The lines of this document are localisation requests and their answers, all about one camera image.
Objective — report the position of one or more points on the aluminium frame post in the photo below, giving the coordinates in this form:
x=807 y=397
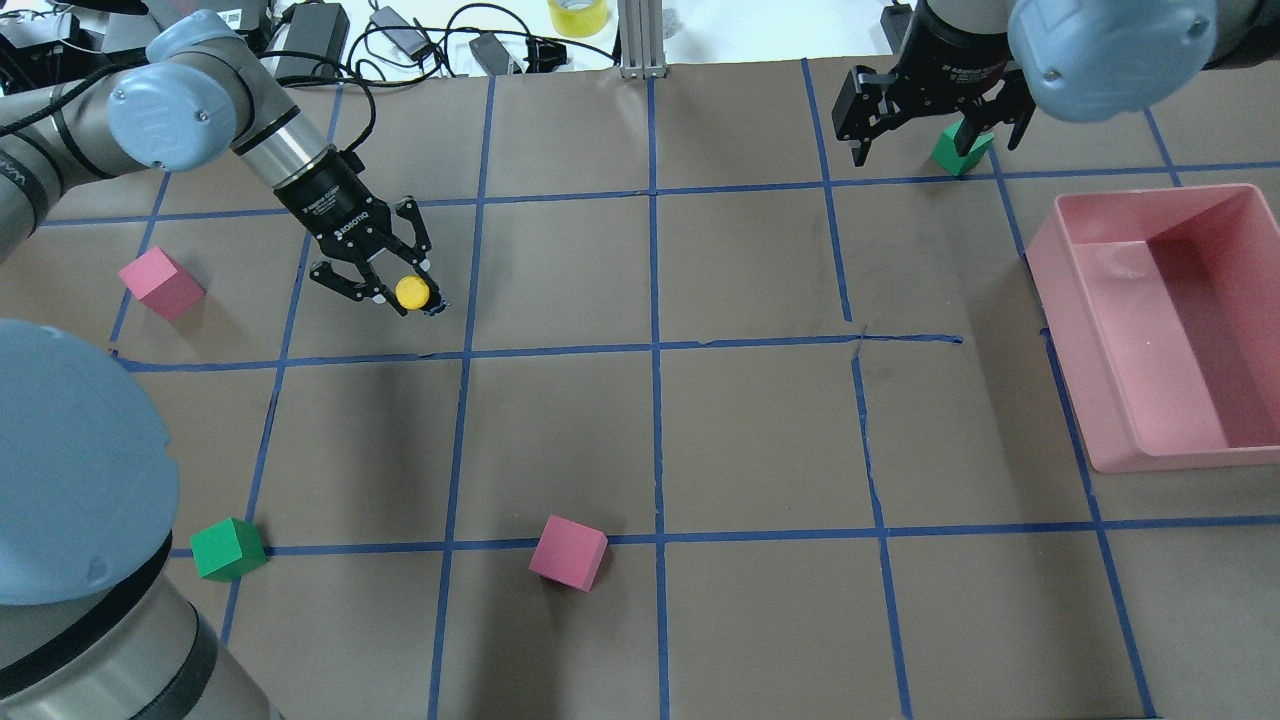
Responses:
x=642 y=43

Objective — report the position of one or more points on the pink cube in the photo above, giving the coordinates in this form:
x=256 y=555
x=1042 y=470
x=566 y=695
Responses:
x=569 y=553
x=160 y=283

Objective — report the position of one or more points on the pink cube centre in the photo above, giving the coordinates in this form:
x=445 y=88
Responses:
x=569 y=553

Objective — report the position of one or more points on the green cube near bin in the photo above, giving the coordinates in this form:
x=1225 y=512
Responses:
x=946 y=156

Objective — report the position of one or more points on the green cube near left arm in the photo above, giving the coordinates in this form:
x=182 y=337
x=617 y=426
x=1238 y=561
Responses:
x=227 y=550

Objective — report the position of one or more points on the black power brick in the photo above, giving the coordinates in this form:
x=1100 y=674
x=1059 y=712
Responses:
x=315 y=28

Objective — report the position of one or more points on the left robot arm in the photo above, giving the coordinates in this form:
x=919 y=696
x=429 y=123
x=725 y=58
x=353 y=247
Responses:
x=92 y=628

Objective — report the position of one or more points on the yellow tape roll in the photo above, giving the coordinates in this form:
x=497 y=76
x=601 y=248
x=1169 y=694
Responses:
x=578 y=18

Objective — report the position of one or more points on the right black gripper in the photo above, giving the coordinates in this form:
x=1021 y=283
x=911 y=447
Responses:
x=950 y=55

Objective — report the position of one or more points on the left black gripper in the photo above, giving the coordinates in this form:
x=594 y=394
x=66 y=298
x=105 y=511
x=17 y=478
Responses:
x=331 y=201

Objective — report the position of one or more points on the pink cube far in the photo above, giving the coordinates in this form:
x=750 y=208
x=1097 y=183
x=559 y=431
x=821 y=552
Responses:
x=160 y=283

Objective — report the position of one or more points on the pink plastic bin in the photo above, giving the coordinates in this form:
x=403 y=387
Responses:
x=1163 y=307

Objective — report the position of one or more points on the black power adapter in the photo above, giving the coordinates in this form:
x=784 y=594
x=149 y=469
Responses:
x=895 y=20

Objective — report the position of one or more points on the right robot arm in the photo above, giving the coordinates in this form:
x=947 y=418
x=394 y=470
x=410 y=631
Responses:
x=1088 y=61

